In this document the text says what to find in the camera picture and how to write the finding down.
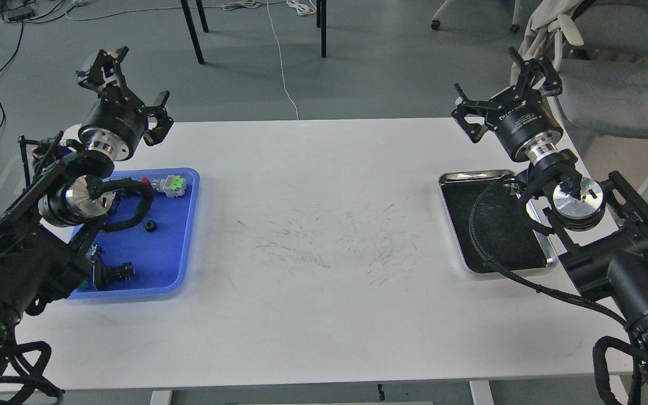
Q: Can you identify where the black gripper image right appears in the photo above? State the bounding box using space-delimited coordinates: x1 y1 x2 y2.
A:
452 48 563 162

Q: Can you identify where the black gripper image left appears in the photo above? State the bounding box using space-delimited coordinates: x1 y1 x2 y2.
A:
76 47 173 160

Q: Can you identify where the small black gear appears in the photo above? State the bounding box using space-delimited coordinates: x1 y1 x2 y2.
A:
142 220 158 233

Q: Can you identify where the silver metal tray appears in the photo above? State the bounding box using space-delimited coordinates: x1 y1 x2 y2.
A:
439 169 558 278

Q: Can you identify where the blue plastic tray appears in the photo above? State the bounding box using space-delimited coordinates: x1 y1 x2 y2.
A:
69 168 200 300

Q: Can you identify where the beige jacket on chair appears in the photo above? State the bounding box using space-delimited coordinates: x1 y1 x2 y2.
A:
519 1 584 60

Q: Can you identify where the grey office chair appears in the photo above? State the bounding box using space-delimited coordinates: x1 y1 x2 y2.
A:
540 1 648 139

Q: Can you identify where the grey green connector part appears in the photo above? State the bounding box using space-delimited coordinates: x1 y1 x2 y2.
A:
151 175 187 198

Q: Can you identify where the black table leg left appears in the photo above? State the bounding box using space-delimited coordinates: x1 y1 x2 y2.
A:
180 0 209 66

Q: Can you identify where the black table leg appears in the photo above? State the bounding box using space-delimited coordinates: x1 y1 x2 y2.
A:
180 0 209 66
316 0 327 59

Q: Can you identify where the black table leg right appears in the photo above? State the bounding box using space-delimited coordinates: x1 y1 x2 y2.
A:
316 0 327 59

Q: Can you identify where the white floor cable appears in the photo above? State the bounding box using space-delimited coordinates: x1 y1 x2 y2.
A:
222 0 318 121

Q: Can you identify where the green push button switch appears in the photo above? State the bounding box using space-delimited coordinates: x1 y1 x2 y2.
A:
75 264 101 292

